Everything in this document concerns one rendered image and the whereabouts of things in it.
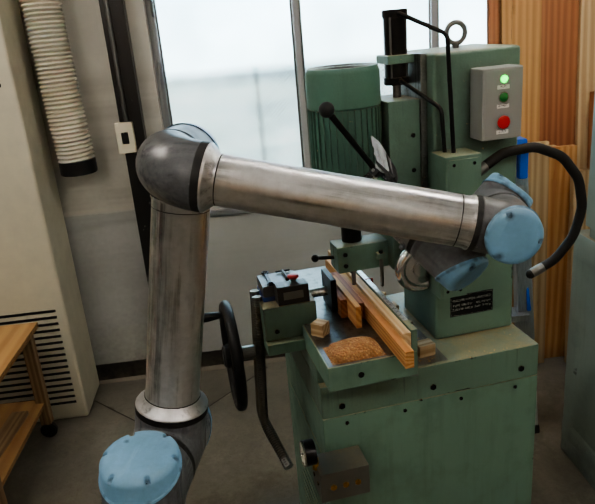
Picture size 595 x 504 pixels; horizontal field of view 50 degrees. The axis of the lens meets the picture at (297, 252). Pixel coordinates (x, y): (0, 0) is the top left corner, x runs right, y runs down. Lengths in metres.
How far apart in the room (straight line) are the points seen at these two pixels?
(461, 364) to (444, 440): 0.22
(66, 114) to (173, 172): 1.82
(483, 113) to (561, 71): 1.64
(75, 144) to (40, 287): 0.62
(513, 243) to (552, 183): 2.03
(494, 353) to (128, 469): 0.92
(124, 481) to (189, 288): 0.36
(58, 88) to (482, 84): 1.80
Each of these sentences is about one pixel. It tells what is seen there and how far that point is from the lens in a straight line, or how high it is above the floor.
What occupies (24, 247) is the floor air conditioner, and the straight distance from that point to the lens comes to 2.88.
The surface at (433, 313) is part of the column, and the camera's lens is 1.72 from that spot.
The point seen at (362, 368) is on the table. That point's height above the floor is 0.88.
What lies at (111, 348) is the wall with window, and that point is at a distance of 3.33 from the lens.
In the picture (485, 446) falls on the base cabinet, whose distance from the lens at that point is 1.83.
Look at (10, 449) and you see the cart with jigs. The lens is 2.78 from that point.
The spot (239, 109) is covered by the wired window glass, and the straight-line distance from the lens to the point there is 3.01.
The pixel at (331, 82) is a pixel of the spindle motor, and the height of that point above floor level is 1.48.
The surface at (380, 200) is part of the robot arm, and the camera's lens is 1.01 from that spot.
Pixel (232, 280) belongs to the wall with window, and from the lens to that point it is 3.13.
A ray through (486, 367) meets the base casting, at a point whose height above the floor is 0.76.
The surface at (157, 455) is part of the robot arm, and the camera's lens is 1.26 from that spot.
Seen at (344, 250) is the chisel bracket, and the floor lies 1.06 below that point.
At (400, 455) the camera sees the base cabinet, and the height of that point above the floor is 0.56.
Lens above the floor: 1.62
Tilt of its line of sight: 20 degrees down
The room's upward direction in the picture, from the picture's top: 5 degrees counter-clockwise
